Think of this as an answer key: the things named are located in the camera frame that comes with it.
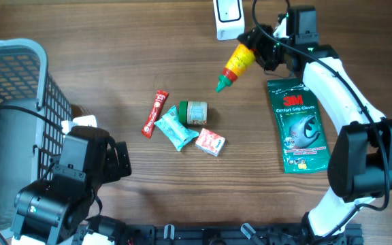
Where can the red small packet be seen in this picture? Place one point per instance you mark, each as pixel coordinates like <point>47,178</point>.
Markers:
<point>159,101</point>

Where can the chilli sauce bottle green cap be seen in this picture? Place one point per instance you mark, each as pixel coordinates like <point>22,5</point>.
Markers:
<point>241,59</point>

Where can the pale green small packet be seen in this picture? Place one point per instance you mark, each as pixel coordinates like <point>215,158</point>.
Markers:
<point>174,130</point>

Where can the green 3M gloves packet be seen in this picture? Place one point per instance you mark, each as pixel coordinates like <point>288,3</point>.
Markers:
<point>303,143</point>

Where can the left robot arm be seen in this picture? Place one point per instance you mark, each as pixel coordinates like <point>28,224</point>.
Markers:
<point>49,210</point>

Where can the white barcode scanner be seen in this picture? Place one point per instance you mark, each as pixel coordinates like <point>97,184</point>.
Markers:
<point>229,19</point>

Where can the small jar green lid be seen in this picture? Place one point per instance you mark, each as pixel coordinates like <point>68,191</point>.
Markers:
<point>193,112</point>

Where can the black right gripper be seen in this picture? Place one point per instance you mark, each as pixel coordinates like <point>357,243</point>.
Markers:
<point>258,37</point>

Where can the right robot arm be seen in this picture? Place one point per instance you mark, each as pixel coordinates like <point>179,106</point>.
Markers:
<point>360,167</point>

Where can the red white small carton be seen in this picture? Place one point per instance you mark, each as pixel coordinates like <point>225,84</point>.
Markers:
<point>210,142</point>

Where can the grey plastic shopping basket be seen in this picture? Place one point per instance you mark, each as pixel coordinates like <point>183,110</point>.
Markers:
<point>32,107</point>

